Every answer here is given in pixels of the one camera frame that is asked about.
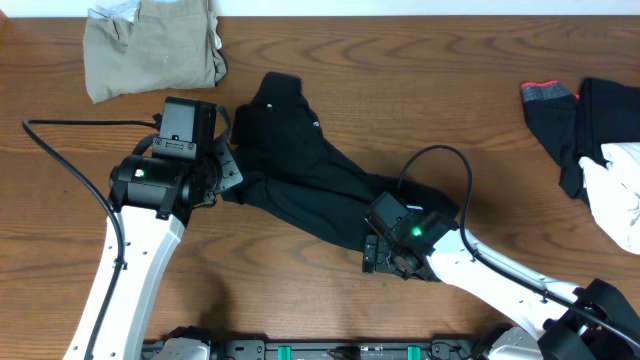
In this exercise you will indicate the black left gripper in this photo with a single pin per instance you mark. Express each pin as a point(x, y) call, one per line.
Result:
point(228, 167)

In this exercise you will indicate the white printed t-shirt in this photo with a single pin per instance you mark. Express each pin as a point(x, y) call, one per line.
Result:
point(613, 193)

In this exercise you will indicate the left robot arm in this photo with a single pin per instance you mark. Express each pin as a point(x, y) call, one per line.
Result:
point(153, 192)

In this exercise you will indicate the black garment with red trim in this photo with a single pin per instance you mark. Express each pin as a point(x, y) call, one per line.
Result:
point(572, 125)

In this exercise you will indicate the black polo shirt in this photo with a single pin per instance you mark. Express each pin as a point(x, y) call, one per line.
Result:
point(292, 172)

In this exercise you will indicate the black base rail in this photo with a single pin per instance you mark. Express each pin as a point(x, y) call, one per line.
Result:
point(196, 343)

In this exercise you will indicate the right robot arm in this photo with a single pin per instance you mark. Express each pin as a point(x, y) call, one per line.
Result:
point(565, 320)

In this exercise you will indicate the folded khaki pants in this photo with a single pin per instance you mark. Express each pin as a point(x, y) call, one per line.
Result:
point(152, 45)

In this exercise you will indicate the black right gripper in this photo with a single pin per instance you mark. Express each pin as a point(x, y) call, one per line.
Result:
point(374, 244)

